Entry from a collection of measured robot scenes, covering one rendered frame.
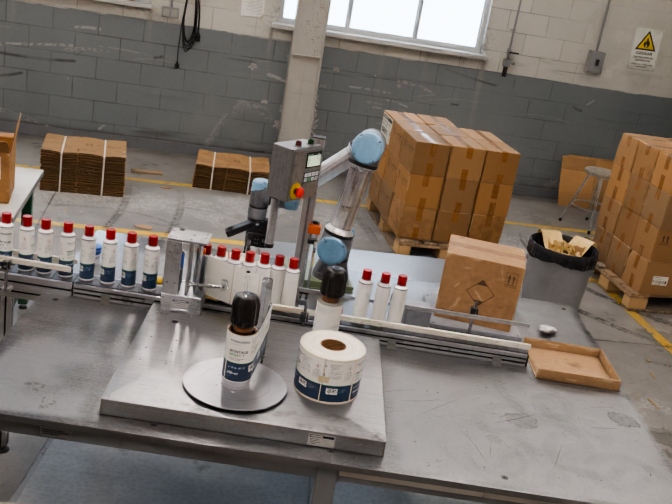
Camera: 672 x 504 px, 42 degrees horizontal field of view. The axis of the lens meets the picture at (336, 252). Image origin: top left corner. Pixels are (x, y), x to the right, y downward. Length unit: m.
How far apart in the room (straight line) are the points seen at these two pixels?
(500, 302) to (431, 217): 3.22
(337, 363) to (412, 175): 4.00
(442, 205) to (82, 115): 3.67
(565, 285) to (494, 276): 2.16
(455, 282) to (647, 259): 3.33
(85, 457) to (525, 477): 1.66
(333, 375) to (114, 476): 1.11
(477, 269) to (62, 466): 1.70
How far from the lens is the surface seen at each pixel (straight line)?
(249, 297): 2.46
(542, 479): 2.60
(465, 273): 3.35
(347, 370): 2.55
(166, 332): 2.88
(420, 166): 6.41
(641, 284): 6.58
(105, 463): 3.41
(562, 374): 3.19
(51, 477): 3.33
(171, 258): 2.96
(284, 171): 2.98
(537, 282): 5.52
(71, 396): 2.60
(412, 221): 6.52
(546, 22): 8.92
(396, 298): 3.10
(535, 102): 9.02
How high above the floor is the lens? 2.16
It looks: 20 degrees down
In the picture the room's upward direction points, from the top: 10 degrees clockwise
